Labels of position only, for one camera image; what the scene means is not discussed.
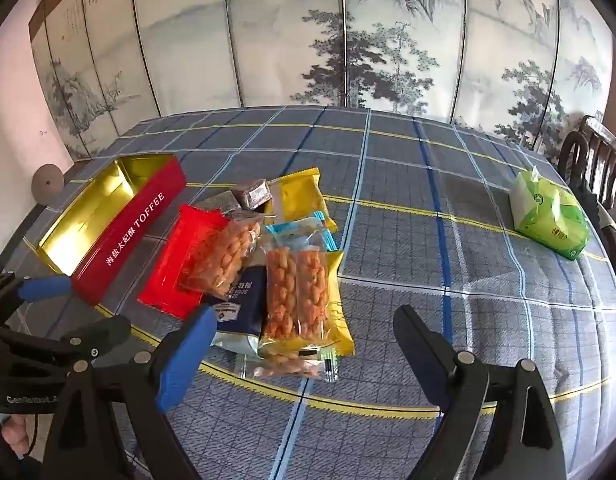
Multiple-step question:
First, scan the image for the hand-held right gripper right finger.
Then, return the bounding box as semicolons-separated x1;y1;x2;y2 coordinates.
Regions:
393;304;569;480

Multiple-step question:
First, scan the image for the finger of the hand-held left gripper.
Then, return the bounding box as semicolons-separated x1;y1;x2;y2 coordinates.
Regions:
0;270;72;323
0;312;133;376

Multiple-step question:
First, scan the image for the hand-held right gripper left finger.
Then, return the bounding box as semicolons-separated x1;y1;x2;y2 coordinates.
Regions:
40;304;219;480

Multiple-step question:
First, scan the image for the dark blue cracker packet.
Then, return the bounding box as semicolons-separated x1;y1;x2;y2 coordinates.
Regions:
209;221;319;357

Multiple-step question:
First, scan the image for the yellow line-print packet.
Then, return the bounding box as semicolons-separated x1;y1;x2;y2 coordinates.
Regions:
264;166;339;232
325;249;357;357

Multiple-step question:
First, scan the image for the red peanut packet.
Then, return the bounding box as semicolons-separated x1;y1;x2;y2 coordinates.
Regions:
138;204;265;318

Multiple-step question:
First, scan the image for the red tin box gold inside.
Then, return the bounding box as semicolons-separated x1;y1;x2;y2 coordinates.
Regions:
38;154;187;307

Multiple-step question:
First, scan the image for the teal snack packet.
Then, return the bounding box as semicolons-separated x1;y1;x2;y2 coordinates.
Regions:
308;211;339;253

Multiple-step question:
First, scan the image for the brown cake red label wrapper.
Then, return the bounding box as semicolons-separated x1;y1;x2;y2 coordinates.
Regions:
194;191;239;217

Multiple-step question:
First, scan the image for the brown cake clear wrapper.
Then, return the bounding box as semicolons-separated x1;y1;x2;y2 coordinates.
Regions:
235;178;275;210

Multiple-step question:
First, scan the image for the person's left hand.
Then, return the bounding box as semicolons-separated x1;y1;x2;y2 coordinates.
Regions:
2;416;34;457

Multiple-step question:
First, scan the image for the round grey disc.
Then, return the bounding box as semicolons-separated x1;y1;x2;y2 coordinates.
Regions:
32;162;64;207

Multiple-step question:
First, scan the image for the blue plaid tablecloth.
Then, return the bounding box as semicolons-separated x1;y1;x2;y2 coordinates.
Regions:
0;105;616;480

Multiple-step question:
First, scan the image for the green tissue pack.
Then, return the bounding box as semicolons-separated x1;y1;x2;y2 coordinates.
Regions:
509;166;592;261

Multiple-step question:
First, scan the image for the painted folding screen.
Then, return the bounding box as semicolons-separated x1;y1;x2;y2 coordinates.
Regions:
30;0;614;161

